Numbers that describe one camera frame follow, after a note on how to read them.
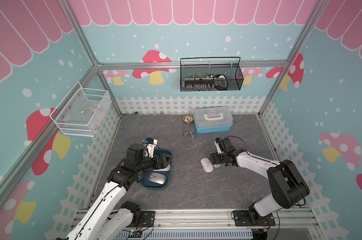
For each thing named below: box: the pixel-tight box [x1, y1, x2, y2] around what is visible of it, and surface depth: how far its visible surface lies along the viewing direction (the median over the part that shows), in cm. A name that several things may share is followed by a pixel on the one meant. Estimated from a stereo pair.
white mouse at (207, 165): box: [200, 157, 214, 173], surface depth 92 cm
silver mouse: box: [147, 172, 167, 185], surface depth 90 cm
